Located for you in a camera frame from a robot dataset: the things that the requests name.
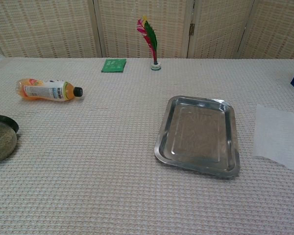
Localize white paper sheet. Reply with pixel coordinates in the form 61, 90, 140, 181
252, 104, 294, 173

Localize colourful feather shuttlecock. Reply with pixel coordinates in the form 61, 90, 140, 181
136, 15, 162, 71

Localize white woven tablecloth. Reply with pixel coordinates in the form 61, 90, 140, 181
0, 56, 294, 235

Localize green flat packet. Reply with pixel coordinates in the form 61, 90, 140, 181
100, 58, 127, 73

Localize rectangular metal tray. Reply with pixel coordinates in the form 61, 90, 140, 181
153, 95, 241, 178

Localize orange drink bottle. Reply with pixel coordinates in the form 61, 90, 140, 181
15, 78, 84, 103

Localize glass jar with black lid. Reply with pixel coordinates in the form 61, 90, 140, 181
0, 115, 20, 165

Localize woven folding screen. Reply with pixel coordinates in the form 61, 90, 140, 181
0, 0, 294, 59

